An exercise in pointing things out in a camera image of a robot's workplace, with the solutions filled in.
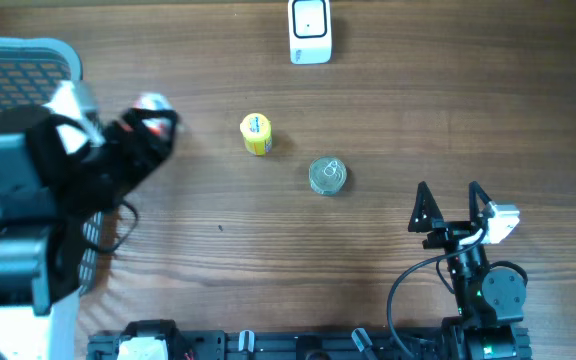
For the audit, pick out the silver tin can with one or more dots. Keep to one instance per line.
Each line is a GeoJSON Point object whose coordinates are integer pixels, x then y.
{"type": "Point", "coordinates": [327, 175]}

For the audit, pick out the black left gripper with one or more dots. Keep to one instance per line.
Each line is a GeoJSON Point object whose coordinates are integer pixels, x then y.
{"type": "Point", "coordinates": [135, 135]}

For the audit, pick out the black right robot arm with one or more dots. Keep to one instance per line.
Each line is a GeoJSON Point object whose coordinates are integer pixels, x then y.
{"type": "Point", "coordinates": [489, 295]}

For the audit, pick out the yellow lidded jar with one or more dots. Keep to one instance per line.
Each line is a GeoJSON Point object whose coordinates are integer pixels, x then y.
{"type": "Point", "coordinates": [257, 134]}

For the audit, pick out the grey plastic laundry basket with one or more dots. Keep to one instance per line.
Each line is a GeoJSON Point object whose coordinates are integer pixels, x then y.
{"type": "Point", "coordinates": [31, 69]}

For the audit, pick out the red tissue pack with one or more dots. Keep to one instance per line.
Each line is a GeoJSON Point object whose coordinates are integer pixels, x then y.
{"type": "Point", "coordinates": [159, 118]}

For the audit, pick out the white barcode scanner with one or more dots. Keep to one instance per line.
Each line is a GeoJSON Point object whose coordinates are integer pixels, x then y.
{"type": "Point", "coordinates": [310, 31]}

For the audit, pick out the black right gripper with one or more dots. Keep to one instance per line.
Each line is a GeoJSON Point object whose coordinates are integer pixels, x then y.
{"type": "Point", "coordinates": [449, 231]}

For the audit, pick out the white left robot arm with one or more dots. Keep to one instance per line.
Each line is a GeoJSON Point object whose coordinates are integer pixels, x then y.
{"type": "Point", "coordinates": [56, 173]}

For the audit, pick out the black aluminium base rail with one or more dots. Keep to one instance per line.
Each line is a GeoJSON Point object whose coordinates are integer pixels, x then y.
{"type": "Point", "coordinates": [162, 339]}

